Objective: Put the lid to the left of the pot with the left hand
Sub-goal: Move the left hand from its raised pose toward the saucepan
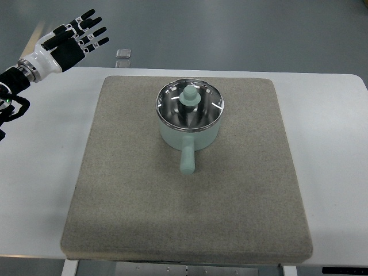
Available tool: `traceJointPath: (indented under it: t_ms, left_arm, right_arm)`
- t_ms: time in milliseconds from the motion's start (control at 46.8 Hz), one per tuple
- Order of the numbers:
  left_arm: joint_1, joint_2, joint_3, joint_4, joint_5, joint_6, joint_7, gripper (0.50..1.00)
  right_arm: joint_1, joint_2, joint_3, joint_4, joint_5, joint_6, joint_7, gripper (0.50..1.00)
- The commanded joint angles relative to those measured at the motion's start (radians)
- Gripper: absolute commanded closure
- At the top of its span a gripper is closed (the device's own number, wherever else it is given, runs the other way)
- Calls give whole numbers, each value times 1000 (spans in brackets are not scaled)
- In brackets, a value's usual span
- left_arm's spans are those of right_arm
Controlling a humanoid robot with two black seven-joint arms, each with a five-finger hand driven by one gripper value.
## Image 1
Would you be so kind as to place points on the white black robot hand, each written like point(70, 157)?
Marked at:
point(64, 47)

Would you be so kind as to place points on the glass lid with green knob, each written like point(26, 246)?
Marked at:
point(189, 105)

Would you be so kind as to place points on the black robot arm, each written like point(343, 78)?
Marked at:
point(13, 81)

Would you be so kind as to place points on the mint green saucepan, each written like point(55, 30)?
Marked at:
point(189, 132)

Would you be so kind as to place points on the beige fabric mat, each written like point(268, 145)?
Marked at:
point(242, 205)

